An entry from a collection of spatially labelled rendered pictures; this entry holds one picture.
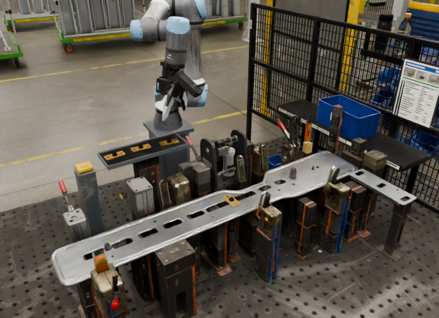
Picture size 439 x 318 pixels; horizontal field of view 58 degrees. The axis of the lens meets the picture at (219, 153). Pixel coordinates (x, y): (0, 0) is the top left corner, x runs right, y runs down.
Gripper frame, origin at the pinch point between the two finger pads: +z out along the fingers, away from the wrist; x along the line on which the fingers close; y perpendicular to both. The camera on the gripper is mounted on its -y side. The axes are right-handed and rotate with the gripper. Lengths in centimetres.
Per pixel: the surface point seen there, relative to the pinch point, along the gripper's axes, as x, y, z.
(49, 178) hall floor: -108, 189, 143
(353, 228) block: -48, -72, 49
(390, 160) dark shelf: -70, -78, 19
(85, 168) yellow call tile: 15.9, 29.7, 25.7
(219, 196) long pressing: -12.3, -17.3, 34.5
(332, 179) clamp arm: -36, -58, 22
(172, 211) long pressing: 5.1, -5.4, 37.5
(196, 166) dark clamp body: -17.2, -2.9, 27.4
